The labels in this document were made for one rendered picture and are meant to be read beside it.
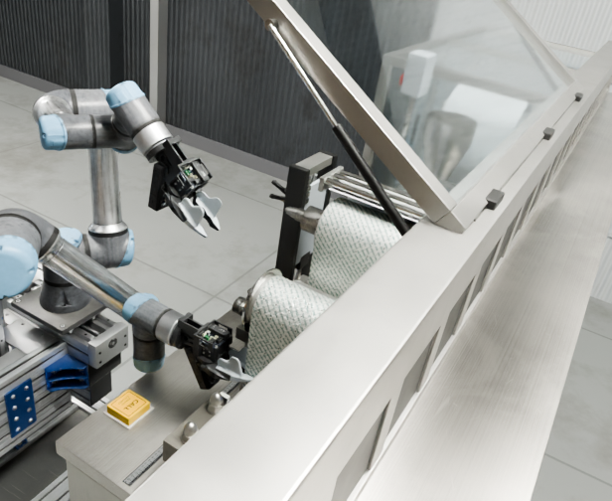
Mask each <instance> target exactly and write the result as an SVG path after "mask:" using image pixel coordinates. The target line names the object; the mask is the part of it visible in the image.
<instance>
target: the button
mask: <svg viewBox="0 0 612 501"><path fill-rule="evenodd" d="M149 410H150V402H148V401H147V400H145V399H143V398H142V397H140V396H139V395H137V394H135V393H134V392H132V391H130V390H127V391H126V392H125V393H123V394H122V395H121V396H119V397H118V398H117V399H115V400H114V401H113V402H111V403H110V404H109V405H107V412H108V413H109V414H111V415H112V416H114V417H115V418H117V419H119V420H120V421H122V422H123V423H125V424H127V425H128V426H130V425H131V424H133V423H134V422H135V421H136V420H137V419H139V418H140V417H141V416H142V415H144V414H145V413H146V412H147V411H149Z"/></svg>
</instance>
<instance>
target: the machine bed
mask: <svg viewBox="0 0 612 501"><path fill-rule="evenodd" d="M241 319H242V317H241V316H240V315H238V314H236V313H234V312H232V309H231V310H230V311H228V312H227V313H226V314H224V315H223V316H222V317H220V318H219V319H218V320H217V321H219V322H221V323H223V324H225V325H226V326H228V327H230V328H232V335H231V336H232V343H231V344H230V345H229V346H230V347H233V348H235V349H237V350H238V351H240V350H241V348H243V347H244V342H242V341H241V340H239V339H237V338H235V329H236V327H237V326H238V325H239V324H240V323H242V321H241ZM230 382H231V381H225V380H221V379H220V380H219V381H218V382H217V383H216V384H215V385H214V386H213V387H212V388H210V389H209V390H201V389H200V387H199V384H198V382H197V379H196V377H195V374H194V372H193V370H192V367H191V365H190V362H189V360H188V357H187V355H186V353H185V350H184V348H183V349H178V350H176V351H175V352H174V353H172V354H171V355H170V356H168V357H167V358H166V359H165V361H164V365H163V367H162V368H161V369H160V370H158V371H156V372H153V373H146V374H144V375H143V376H142V377H140V378H139V379H138V380H136V381H135V382H134V383H132V384H131V385H130V386H128V387H127V388H126V389H124V390H123V391H122V392H120V393H119V394H118V395H117V396H115V397H114V398H113V399H111V400H110V401H109V402H107V403H106V404H105V405H103V406H102V407H101V408H99V409H98V410H97V411H95V412H94V413H93V414H91V415H90V416H89V417H87V418H86V419H84V420H83V421H82V422H80V423H79V424H78V425H76V426H75V427H74V428H72V429H71V430H70V431H68V432H67V433H66V434H64V435H63V436H62V437H60V438H59V439H58V440H56V449H57V454H58V455H60V456H61V457H62V458H64V459H65V460H67V461H68V462H69V463H71V464H72V465H74V466H75V467H76V468H78V469H79V470H81V471H82V472H83V473H85V474H86V475H87V476H89V477H90V478H92V479H93V480H94V481H96V482H97V483H99V484H100V485H101V486H103V487H104V488H106V489H107V490H108V491H110V492H111V493H112V494H114V495H115V496H117V497H118V498H119V499H121V500H122V501H125V500H126V499H127V498H128V497H129V496H130V495H131V494H132V493H133V492H135V491H136V490H137V489H138V488H139V487H140V486H141V485H142V484H143V483H144V482H145V481H146V480H147V479H148V478H149V477H150V476H151V475H152V474H153V473H154V472H156V471H157V470H158V469H159V468H160V467H161V466H162V465H163V464H164V463H165V461H164V460H163V456H162V457H161V458H160V459H159V460H158V461H157V462H156V463H155V464H154V465H153V466H152V467H150V468H149V469H148V470H147V471H146V472H145V473H144V474H143V475H142V476H141V477H140V478H139V479H138V480H137V481H135V482H134V483H133V484H132V485H131V486H130V487H129V486H128V485H126V484H125V483H124V482H122V481H123V480H124V479H125V478H126V477H127V476H128V475H129V474H130V473H132V472H133V471H134V470H135V469H136V468H137V467H138V466H139V465H140V464H141V463H143V462H144V461H145V460H146V459H147V458H148V457H149V456H150V455H151V454H152V453H153V452H155V451H156V450H157V449H158V448H159V447H160V446H161V445H162V444H163V439H165V438H166V437H167V436H168V435H169V434H170V433H171V432H172V431H173V430H174V429H176V428H177V427H178V426H179V425H180V424H181V423H182V422H183V421H184V420H186V419H187V418H188V417H189V416H190V415H191V414H192V413H193V412H194V411H196V410H197V409H198V408H199V407H200V406H201V405H202V404H203V403H204V402H206V401H207V400H208V399H209V398H210V397H211V395H212V394H213V393H214V392H220V391H222V390H223V389H224V388H225V387H226V386H227V385H228V384H229V383H230ZM127 390H130V391H132V392H134V393H135V394H137V395H139V396H140V397H142V398H143V399H145V400H147V401H148V402H150V406H151V407H153V408H154V410H153V411H151V412H150V413H149V414H148V415H147V416H145V417H144V418H143V419H142V420H140V421H139V422H138V423H137V424H136V425H134V426H133V427H132V428H131V429H127V428H126V427H124V426H123V425H121V424H120V423H118V422H116V421H115V420H113V419H112V418H110V417H108V416H107V415H105V414H104V413H103V412H104V411H105V410H107V405H109V404H110V403H111V402H113V401H114V400H115V399H117V398H118V397H119V396H121V395H122V394H123V393H125V392H126V391H127Z"/></svg>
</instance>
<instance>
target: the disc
mask: <svg viewBox="0 0 612 501"><path fill-rule="evenodd" d="M276 275H280V276H282V273H281V271H280V270H279V269H277V268H272V269H270V270H268V271H267V272H265V273H264V274H263V275H262V276H261V277H260V278H259V279H258V281H257V282H256V283H255V285H254V286H253V288H252V289H251V291H250V293H249V295H248V297H247V299H246V302H245V305H244V308H243V311H242V319H241V321H242V327H243V329H244V330H245V331H246V332H248V333H249V327H250V324H249V321H248V311H249V307H250V304H251V301H252V298H253V296H254V294H255V292H256V291H257V290H258V289H259V287H260V286H261V285H262V284H263V282H264V281H265V280H267V279H268V278H269V277H270V276H276ZM282 277H283V276H282Z"/></svg>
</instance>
